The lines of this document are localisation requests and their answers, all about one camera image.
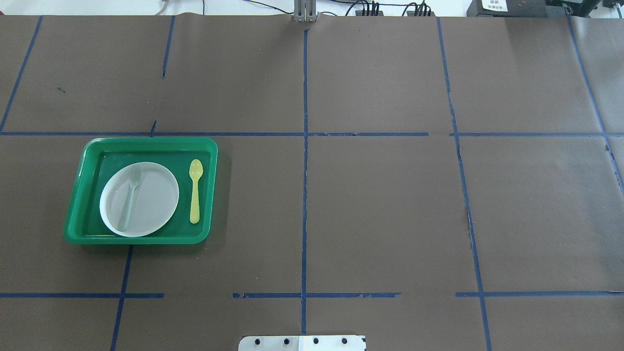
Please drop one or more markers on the yellow plastic spoon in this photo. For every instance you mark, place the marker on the yellow plastic spoon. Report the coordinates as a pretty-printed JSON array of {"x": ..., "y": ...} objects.
[{"x": 195, "y": 173}]

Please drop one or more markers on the brown paper table cover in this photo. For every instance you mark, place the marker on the brown paper table cover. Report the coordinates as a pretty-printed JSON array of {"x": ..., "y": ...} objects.
[{"x": 436, "y": 184}]

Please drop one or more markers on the white round plate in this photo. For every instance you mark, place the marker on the white round plate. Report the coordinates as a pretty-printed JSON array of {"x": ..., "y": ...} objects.
[{"x": 155, "y": 201}]

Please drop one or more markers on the far black usb hub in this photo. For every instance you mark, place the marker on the far black usb hub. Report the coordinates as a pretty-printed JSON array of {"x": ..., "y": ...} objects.
[{"x": 369, "y": 9}]

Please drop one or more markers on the black usb hub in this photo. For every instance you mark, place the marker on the black usb hub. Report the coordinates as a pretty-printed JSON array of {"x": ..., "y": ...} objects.
[
  {"x": 369, "y": 9},
  {"x": 418, "y": 9}
]

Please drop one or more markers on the pale translucent plastic fork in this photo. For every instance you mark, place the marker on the pale translucent plastic fork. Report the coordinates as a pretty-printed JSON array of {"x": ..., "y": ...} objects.
[{"x": 134, "y": 182}]

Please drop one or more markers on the near black usb hub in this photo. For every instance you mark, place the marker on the near black usb hub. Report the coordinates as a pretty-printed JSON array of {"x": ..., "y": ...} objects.
[{"x": 418, "y": 9}]

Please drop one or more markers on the green plastic tray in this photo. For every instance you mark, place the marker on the green plastic tray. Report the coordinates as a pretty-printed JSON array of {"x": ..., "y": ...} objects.
[{"x": 103, "y": 157}]

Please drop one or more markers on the black computer box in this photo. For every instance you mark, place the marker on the black computer box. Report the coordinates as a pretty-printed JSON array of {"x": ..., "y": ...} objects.
[{"x": 514, "y": 9}]

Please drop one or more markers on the aluminium frame post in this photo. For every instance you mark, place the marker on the aluminium frame post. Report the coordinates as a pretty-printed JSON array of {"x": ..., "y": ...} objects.
[{"x": 305, "y": 11}]

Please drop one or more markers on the white camera post with base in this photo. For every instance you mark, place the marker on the white camera post with base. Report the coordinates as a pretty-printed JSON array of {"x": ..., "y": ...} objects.
[{"x": 303, "y": 343}]

